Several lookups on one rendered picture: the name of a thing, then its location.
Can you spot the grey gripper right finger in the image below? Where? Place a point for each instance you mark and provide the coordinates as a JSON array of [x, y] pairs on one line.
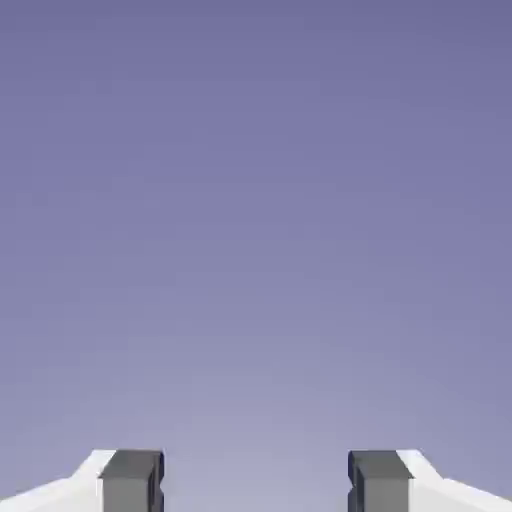
[[382, 486]]

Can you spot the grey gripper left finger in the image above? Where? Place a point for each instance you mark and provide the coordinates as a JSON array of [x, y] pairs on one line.
[[128, 486]]

